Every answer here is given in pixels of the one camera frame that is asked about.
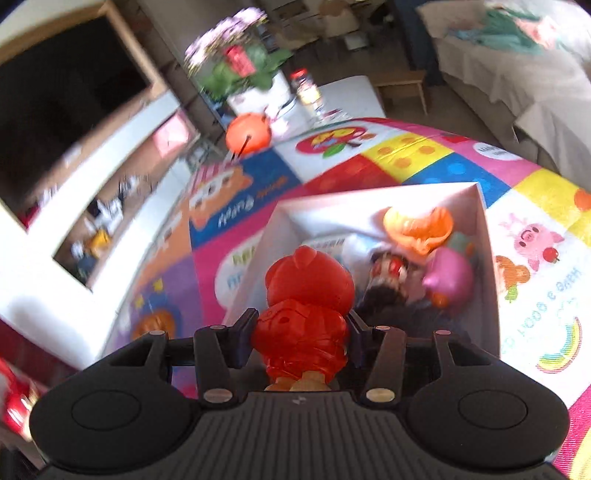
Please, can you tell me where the red paper tag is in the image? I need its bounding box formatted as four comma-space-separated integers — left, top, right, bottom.
224, 46, 257, 77

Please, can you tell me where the green cloth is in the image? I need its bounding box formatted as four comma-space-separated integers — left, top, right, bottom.
475, 7, 546, 56

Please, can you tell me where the red figure toy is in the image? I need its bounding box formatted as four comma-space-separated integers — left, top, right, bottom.
250, 244, 355, 392

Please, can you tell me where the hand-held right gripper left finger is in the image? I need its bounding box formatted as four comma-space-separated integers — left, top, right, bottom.
108, 308, 260, 409

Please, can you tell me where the orange pumpkin toy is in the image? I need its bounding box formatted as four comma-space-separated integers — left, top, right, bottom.
382, 205, 454, 257

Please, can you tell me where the clear jar with red lid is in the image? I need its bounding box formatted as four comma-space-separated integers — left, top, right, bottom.
290, 68, 324, 116

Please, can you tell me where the wooden stool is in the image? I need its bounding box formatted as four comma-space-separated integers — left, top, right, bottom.
369, 69, 428, 116

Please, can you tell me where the pink pig toy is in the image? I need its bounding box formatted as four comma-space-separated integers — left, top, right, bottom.
421, 231, 476, 309

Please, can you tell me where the pink gift bag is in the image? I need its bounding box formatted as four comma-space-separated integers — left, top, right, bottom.
151, 113, 192, 155

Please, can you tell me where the black plush toy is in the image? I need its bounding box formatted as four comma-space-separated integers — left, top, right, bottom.
355, 300, 472, 344

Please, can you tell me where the pink cloth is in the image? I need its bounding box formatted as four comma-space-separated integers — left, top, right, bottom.
517, 14, 568, 51

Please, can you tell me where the white wooden tv cabinet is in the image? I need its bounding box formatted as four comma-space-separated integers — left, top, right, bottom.
0, 0, 208, 361

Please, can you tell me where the orange pumpkin bucket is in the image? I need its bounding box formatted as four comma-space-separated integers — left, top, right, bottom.
225, 112, 273, 155

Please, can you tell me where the white low table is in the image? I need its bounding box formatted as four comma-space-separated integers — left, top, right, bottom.
272, 75, 386, 139

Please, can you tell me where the pink orchid in white pot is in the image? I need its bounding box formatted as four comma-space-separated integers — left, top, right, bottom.
185, 7, 296, 116

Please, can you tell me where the grey covered sofa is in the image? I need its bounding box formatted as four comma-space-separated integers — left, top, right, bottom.
416, 0, 591, 190

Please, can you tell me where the red shiny object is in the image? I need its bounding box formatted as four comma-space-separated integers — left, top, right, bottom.
0, 357, 42, 437

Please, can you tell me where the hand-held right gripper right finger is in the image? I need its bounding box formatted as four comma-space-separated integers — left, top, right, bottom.
348, 314, 498, 408

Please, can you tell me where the colourful cartoon play mat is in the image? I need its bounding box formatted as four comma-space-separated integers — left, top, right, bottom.
102, 117, 591, 480

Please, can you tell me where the black television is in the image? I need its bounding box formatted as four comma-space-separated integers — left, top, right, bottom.
0, 16, 153, 204

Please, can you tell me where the black toy car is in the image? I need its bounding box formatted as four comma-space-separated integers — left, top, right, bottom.
365, 251, 423, 305

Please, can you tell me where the yellow box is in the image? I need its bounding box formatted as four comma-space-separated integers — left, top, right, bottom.
88, 228, 112, 257

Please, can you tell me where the pink cardboard box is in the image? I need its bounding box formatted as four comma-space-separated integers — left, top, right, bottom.
222, 181, 502, 361

